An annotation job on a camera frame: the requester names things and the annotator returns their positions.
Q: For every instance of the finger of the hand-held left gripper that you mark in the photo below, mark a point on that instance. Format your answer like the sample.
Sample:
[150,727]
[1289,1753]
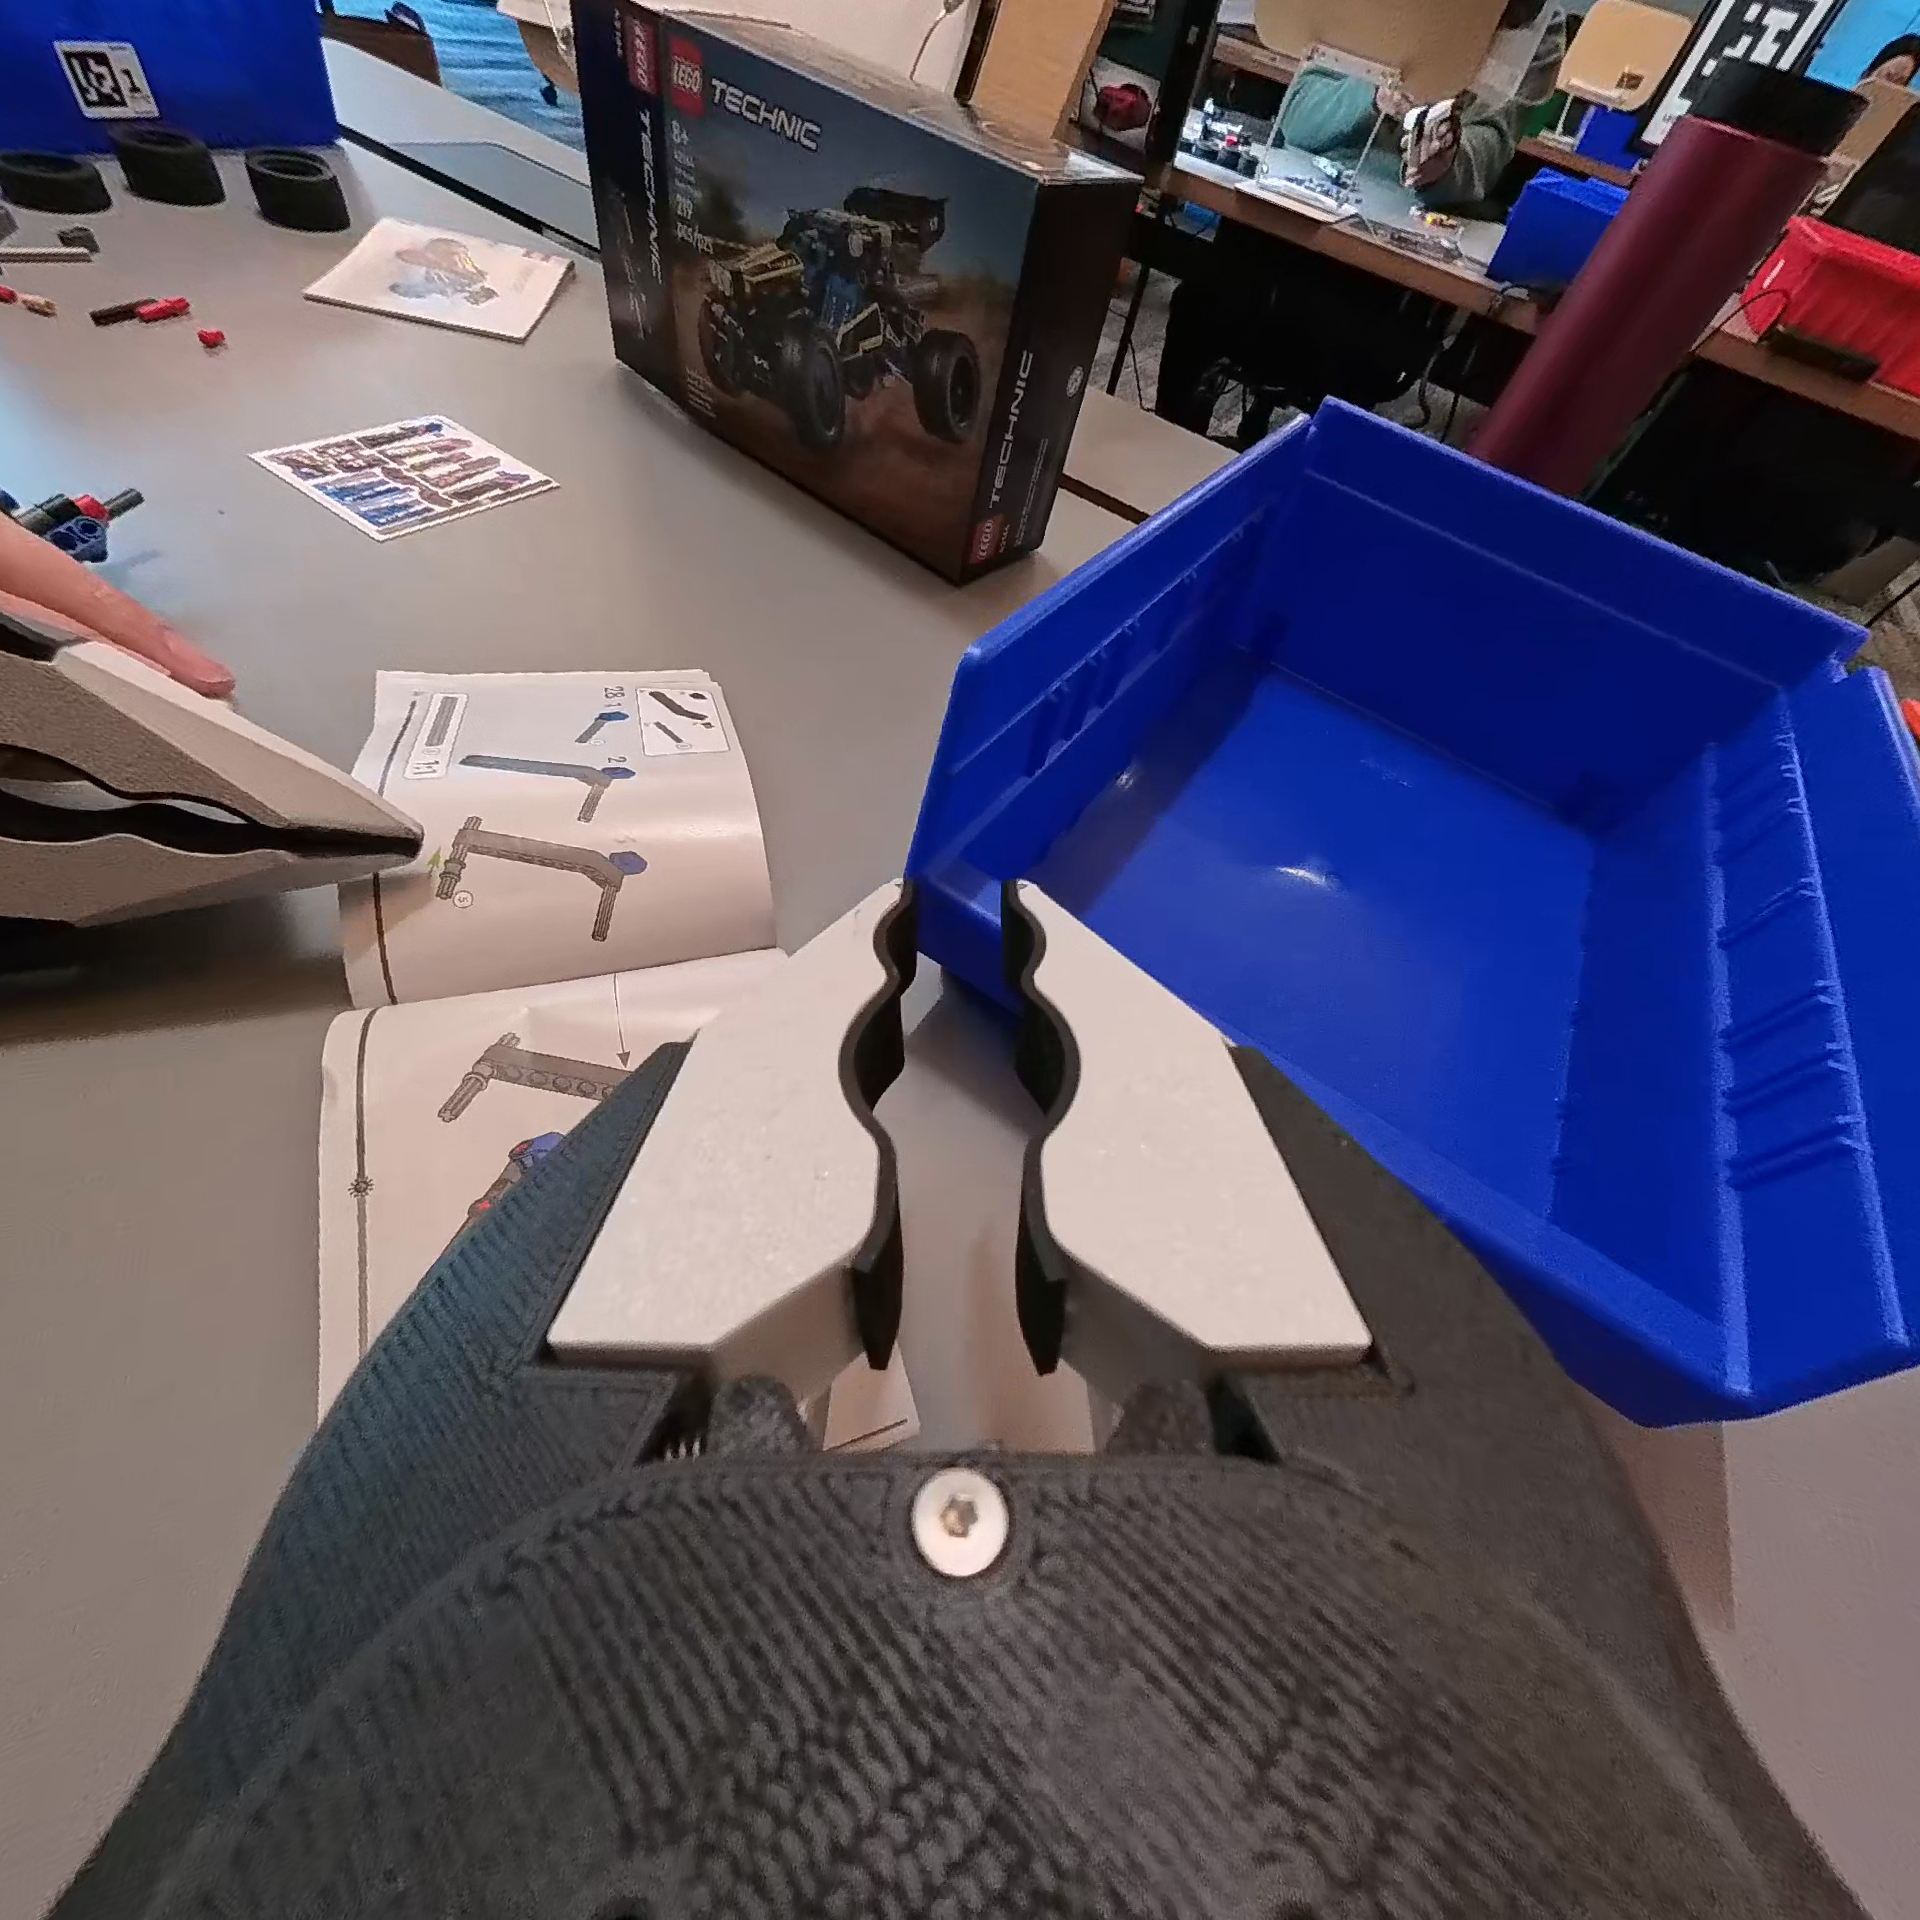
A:
[89,888]
[150,735]

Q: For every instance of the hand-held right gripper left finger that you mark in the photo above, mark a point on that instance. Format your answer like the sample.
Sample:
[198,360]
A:
[721,1202]

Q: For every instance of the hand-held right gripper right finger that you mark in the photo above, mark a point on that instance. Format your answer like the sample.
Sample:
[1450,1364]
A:
[1201,1202]

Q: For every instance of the grey and blue lego chassis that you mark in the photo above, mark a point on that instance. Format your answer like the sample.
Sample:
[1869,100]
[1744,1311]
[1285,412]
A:
[75,525]

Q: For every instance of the lego instruction booklet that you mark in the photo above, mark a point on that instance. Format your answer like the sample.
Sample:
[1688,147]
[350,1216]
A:
[449,278]
[600,840]

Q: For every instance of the lego sticker sheet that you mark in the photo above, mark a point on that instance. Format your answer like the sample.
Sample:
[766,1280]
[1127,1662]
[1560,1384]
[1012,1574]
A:
[406,478]

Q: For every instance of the closed lego instruction booklet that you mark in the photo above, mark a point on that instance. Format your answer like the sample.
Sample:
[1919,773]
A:
[449,278]

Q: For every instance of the person's left hand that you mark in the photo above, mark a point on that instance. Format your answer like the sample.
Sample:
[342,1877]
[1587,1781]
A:
[89,615]

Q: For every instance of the blue plastic storage bin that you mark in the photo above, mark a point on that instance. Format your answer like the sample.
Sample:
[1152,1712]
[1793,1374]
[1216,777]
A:
[226,76]
[1350,840]

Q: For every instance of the black cardboard box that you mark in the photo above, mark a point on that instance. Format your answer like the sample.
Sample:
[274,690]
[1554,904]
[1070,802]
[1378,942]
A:
[840,300]

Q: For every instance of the background wooden desk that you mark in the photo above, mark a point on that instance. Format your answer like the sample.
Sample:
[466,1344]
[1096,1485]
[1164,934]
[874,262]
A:
[1350,242]

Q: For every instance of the maroon tube with black cap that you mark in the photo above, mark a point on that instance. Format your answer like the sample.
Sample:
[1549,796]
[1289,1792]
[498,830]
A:
[1651,300]

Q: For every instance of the small blue plastic bin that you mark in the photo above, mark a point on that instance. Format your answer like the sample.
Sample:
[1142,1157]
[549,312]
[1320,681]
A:
[1560,227]

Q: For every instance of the red plastic bin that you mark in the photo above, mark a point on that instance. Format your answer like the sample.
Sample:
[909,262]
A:
[1846,292]

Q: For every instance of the black and white marker sign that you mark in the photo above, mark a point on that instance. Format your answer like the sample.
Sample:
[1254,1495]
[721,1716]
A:
[1770,31]

